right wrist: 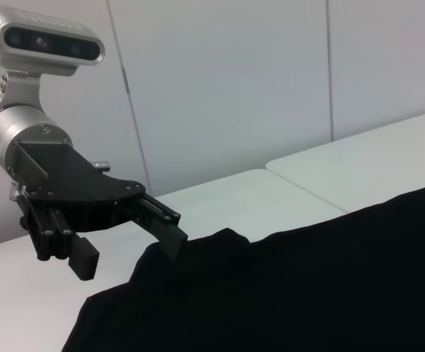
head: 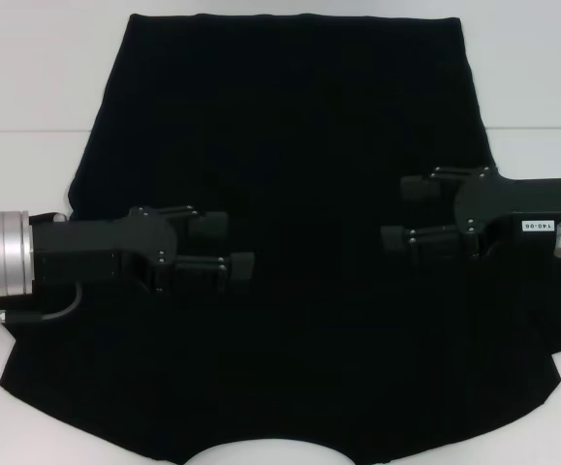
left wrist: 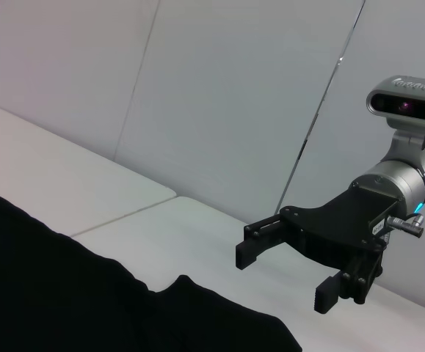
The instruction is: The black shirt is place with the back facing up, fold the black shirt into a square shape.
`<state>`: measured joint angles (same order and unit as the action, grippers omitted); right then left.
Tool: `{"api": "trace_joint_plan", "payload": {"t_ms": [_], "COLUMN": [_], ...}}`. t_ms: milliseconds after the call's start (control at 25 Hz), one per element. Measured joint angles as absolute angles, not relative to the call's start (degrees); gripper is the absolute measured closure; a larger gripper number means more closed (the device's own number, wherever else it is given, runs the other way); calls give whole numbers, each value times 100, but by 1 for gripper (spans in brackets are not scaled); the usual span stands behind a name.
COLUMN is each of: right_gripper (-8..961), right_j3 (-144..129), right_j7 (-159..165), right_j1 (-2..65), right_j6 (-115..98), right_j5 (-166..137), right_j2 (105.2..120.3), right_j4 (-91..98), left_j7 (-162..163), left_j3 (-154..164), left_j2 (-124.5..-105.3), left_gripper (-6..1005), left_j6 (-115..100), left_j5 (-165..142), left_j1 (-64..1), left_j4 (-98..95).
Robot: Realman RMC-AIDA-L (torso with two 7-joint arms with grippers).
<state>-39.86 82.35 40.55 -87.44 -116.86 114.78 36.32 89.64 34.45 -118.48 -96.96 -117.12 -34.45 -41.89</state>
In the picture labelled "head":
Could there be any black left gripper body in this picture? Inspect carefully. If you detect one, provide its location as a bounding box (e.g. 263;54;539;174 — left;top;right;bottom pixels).
28;206;180;295

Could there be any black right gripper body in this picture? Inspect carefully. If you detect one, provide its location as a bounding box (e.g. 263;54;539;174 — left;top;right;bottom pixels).
456;168;561;262

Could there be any black shirt with FREE print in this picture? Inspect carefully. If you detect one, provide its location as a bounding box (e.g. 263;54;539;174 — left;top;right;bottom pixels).
0;13;561;465

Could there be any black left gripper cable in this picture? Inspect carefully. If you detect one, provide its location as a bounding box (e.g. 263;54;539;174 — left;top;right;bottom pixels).
0;281;83;331

